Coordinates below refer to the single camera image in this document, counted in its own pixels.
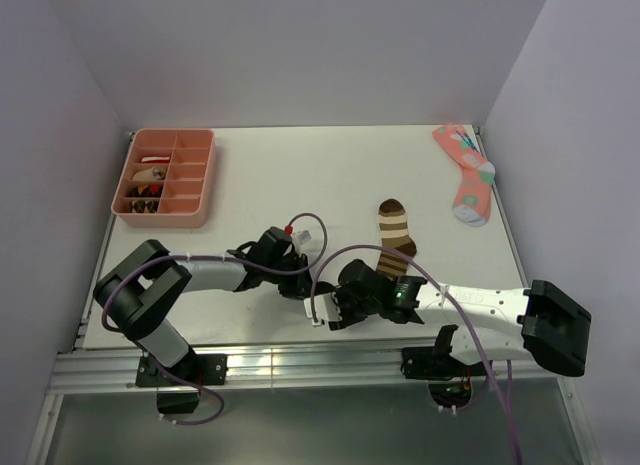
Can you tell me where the beige rolled sock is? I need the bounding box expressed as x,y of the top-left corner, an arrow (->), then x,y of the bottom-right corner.
131,166 -> 167,182

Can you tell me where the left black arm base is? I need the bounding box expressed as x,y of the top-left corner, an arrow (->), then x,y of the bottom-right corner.
134,352 -> 228,425

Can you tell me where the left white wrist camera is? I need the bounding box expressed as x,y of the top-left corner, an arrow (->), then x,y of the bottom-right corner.
284,225 -> 312,247

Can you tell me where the pink divided organizer tray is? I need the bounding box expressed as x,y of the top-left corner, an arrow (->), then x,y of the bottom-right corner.
111,128 -> 216,229

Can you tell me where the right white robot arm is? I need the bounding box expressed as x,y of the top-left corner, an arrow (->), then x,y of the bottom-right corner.
307,260 -> 592,377

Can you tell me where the pink patterned sock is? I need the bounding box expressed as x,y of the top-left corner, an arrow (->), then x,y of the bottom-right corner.
432,124 -> 496,227

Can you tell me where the red white rolled sock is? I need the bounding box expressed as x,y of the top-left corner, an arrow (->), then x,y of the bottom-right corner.
139,156 -> 171,164

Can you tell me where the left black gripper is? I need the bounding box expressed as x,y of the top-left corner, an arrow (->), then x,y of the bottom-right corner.
264,253 -> 316,300

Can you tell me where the brown argyle rolled sock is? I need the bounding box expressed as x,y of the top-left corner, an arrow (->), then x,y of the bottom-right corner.
129,200 -> 159,214

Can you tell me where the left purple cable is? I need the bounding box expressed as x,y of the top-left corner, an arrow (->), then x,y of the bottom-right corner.
102,213 -> 329,426

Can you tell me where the dark argyle rolled sock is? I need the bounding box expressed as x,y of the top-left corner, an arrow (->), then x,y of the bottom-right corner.
129,184 -> 163,198

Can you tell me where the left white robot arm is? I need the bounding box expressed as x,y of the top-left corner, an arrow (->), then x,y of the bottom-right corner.
93,227 -> 312,384

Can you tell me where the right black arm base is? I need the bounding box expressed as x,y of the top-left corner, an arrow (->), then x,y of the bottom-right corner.
400,346 -> 490,412

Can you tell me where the brown striped sock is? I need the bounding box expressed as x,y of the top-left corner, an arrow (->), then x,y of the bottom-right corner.
376,198 -> 417,280

